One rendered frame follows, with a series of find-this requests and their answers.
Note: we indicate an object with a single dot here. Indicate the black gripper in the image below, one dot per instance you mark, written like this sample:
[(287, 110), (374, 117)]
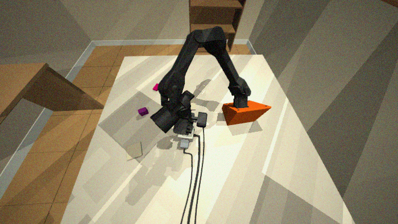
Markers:
[(201, 119)]

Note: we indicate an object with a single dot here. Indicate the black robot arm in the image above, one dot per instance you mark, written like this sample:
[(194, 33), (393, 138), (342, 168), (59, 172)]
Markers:
[(172, 84)]

